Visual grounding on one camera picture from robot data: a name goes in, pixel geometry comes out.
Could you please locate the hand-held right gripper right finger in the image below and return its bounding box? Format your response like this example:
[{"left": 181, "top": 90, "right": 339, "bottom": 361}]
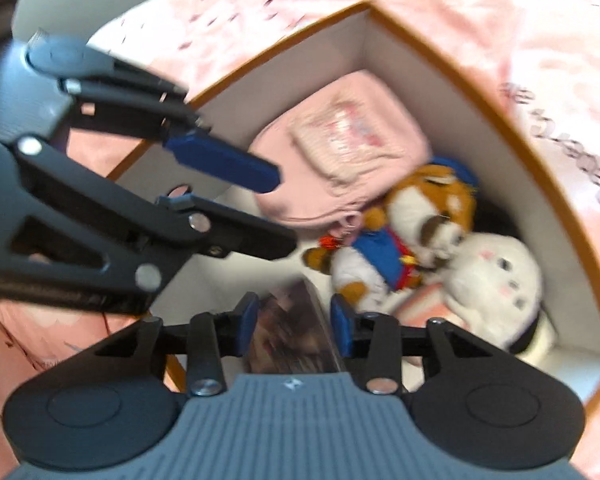
[{"left": 329, "top": 293, "right": 492, "bottom": 395}]

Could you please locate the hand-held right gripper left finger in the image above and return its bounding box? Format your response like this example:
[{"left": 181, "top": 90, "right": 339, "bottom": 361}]
[{"left": 86, "top": 291, "right": 261, "bottom": 397}]

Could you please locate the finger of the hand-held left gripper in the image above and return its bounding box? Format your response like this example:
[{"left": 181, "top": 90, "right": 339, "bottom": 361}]
[
  {"left": 5, "top": 134, "right": 299, "bottom": 307},
  {"left": 59, "top": 57, "right": 284, "bottom": 194}
]

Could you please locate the dark picture book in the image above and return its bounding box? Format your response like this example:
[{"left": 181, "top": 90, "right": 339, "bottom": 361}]
[{"left": 242, "top": 277, "right": 347, "bottom": 376}]

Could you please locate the pink backpack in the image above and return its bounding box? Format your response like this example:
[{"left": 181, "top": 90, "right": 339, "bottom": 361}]
[{"left": 250, "top": 71, "right": 433, "bottom": 231}]

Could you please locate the orange storage box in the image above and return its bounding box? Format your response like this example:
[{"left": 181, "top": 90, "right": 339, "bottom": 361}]
[{"left": 105, "top": 0, "right": 600, "bottom": 421}]

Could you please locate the orange tiger plush toy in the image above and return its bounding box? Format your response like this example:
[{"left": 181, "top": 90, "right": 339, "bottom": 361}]
[{"left": 302, "top": 157, "right": 481, "bottom": 313}]

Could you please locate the white plush toy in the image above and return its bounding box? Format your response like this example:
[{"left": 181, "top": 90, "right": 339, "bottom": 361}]
[{"left": 442, "top": 232, "right": 561, "bottom": 367}]

